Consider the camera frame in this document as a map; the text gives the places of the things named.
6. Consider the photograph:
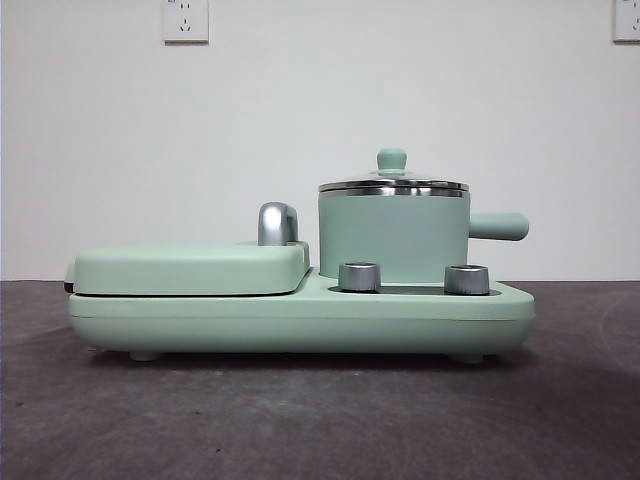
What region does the green steamer pot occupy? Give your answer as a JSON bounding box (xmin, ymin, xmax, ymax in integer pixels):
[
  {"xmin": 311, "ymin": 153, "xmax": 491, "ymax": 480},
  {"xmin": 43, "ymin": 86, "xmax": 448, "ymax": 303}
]
[{"xmin": 317, "ymin": 189, "xmax": 530, "ymax": 282}]

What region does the glass lid with green knob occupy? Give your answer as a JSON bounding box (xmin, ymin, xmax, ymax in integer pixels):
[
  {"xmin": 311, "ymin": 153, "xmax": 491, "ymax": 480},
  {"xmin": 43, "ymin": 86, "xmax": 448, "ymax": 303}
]
[{"xmin": 319, "ymin": 147, "xmax": 470, "ymax": 196}]

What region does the chrome cover handle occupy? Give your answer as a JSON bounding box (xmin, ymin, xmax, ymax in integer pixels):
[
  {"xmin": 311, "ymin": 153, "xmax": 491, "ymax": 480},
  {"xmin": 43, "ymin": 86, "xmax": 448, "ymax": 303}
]
[{"xmin": 256, "ymin": 201, "xmax": 300, "ymax": 247}]

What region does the silver control knob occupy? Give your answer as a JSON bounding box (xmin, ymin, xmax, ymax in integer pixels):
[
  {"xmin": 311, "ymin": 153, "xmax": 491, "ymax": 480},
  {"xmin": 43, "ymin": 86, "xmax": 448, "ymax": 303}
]
[
  {"xmin": 443, "ymin": 263, "xmax": 489, "ymax": 295},
  {"xmin": 337, "ymin": 261, "xmax": 381, "ymax": 292}
]

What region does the green griddle cover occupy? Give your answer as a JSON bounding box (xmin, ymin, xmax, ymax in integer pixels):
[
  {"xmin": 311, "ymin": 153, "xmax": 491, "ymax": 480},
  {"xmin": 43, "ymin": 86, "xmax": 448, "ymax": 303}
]
[{"xmin": 63, "ymin": 239, "xmax": 310, "ymax": 297}]

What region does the white wall socket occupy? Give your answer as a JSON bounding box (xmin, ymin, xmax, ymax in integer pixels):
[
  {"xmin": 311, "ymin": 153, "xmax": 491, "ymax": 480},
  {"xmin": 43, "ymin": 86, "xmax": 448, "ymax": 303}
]
[
  {"xmin": 612, "ymin": 0, "xmax": 640, "ymax": 43},
  {"xmin": 161, "ymin": 0, "xmax": 209, "ymax": 44}
]

